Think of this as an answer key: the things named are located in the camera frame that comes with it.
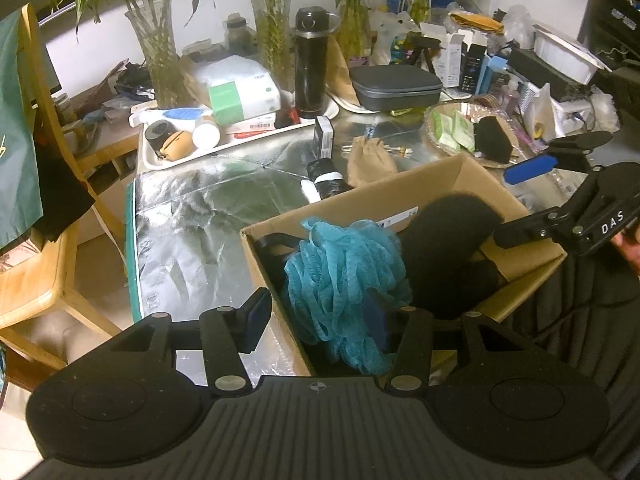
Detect green white sachet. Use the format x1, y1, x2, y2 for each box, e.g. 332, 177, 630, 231
452, 112, 476, 151
431, 110, 458, 153

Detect long black box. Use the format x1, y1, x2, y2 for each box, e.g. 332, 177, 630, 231
510, 47, 596, 101

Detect orange yellow packet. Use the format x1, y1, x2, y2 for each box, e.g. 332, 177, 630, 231
450, 10, 503, 36

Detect black tape roll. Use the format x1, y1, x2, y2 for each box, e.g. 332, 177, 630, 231
145, 121, 176, 153

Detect green paper bag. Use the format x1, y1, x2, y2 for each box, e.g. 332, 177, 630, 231
0, 7, 43, 253

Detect small black white carton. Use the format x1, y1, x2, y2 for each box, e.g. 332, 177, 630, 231
313, 116, 335, 158

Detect black thermos bottle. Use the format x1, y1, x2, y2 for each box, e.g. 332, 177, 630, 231
293, 6, 333, 116

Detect black face mask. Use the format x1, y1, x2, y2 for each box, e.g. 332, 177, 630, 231
402, 192, 505, 266

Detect black mask with white loops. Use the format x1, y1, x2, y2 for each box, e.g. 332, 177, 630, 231
472, 116, 513, 163

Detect white tray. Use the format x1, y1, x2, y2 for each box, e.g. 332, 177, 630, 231
137, 95, 341, 163

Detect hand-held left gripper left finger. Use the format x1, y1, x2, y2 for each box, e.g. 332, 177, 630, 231
102, 287, 273, 396

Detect person's black clothing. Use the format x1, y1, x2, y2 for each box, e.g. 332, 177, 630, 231
495, 240, 640, 413

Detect wooden side table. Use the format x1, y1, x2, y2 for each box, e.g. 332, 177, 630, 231
60, 100, 141, 171

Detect round glass dish with packets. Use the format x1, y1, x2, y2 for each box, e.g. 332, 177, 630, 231
425, 101, 526, 168

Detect wooden chair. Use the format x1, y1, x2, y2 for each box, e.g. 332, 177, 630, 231
0, 2, 131, 376

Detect white plastic container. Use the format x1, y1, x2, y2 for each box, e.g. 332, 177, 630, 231
534, 29, 613, 86

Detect teal bath loofah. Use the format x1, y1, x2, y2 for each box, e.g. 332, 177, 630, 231
284, 216, 416, 375

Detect black shelving unit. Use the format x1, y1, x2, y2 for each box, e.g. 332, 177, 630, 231
577, 0, 640, 61

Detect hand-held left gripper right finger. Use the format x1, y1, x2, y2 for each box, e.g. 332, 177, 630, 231
362, 300, 526, 394

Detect large white green tissue pack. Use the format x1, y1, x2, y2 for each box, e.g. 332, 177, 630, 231
192, 56, 281, 126

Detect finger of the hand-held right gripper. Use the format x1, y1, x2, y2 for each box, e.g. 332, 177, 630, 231
494, 205, 581, 252
502, 131, 616, 187

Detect tan coin pouch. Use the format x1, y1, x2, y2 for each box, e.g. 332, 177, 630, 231
160, 130, 196, 160

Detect black trash bags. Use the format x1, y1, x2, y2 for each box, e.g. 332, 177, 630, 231
301, 157, 353, 204

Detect silver foil mat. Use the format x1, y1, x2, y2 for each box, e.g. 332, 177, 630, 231
125, 105, 451, 377

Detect brown cardboard box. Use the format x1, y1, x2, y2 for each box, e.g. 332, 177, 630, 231
240, 154, 568, 378

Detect blue carton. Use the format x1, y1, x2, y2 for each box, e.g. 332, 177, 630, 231
482, 55, 511, 96

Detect person's right hand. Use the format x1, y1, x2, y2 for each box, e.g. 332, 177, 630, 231
611, 230, 640, 278

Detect brown paper bag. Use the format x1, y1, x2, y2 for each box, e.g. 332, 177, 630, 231
325, 35, 366, 106

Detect black bag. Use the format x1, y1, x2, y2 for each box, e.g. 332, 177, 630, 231
32, 150, 96, 243

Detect grey zip case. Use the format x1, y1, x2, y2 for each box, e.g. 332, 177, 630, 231
349, 66, 443, 112

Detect dark glass jar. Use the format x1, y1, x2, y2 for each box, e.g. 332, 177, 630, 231
225, 15, 251, 56

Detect tan drawstring pouch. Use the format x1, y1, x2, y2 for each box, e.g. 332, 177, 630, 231
346, 135, 401, 188

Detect small black tripod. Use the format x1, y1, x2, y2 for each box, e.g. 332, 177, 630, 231
407, 32, 443, 76

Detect white blue packet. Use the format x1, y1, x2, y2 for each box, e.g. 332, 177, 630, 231
130, 106, 216, 128

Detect white bottle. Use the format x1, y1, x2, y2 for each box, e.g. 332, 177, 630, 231
192, 115, 222, 150

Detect red white flat box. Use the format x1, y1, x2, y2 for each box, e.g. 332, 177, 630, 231
220, 112, 278, 136

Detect white plate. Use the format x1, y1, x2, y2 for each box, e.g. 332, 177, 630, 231
340, 95, 383, 114

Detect black cable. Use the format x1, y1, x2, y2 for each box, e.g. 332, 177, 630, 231
535, 292, 640, 337

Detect printed white plastic bag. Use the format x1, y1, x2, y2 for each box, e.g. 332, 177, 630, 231
375, 10, 416, 63

